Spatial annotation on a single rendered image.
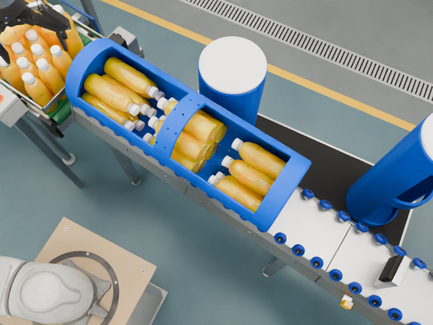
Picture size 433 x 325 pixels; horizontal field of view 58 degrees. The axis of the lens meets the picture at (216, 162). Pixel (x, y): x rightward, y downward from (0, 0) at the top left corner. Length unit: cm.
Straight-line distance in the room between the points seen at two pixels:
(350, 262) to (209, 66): 92
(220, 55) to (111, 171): 124
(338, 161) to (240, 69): 111
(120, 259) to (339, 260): 77
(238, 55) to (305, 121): 119
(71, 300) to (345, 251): 94
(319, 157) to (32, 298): 182
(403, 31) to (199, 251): 224
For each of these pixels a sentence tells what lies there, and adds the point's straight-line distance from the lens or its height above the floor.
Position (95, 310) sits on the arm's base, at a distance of 136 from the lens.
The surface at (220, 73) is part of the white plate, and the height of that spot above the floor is 104.
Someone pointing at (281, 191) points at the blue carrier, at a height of 123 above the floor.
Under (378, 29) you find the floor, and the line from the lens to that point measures 335.
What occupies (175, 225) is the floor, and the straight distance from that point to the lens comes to 242.
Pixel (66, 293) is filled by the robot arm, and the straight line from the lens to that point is 117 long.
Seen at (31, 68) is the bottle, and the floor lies 108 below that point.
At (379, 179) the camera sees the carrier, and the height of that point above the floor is 63.
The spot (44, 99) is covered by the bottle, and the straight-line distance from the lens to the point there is 171.
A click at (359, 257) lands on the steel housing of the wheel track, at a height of 93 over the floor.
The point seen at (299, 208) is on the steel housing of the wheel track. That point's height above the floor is 93.
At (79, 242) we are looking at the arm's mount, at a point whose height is 101.
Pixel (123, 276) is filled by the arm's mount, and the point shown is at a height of 101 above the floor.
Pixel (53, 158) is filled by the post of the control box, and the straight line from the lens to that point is 218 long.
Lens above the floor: 235
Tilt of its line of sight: 68 degrees down
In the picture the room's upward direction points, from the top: 2 degrees clockwise
